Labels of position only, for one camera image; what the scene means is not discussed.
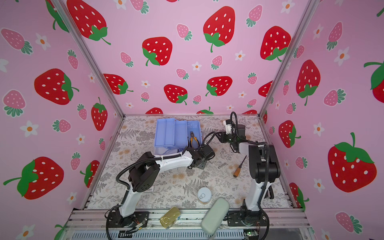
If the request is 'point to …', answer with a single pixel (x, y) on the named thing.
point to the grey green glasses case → (215, 215)
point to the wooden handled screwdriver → (238, 170)
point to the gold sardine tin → (170, 217)
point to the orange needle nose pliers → (191, 139)
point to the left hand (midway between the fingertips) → (201, 162)
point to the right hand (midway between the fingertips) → (217, 133)
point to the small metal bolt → (224, 163)
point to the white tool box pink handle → (172, 136)
